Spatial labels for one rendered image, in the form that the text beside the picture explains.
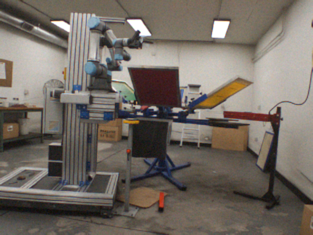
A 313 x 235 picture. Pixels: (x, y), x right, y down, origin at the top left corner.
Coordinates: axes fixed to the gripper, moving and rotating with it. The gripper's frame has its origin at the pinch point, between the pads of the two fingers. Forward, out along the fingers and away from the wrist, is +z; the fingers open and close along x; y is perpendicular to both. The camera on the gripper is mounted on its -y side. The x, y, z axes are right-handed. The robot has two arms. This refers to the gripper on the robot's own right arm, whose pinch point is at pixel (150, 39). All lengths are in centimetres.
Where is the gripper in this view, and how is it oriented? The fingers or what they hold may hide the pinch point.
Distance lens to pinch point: 220.8
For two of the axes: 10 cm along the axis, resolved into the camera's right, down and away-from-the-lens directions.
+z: 9.3, 0.8, -3.6
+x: -3.5, -1.1, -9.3
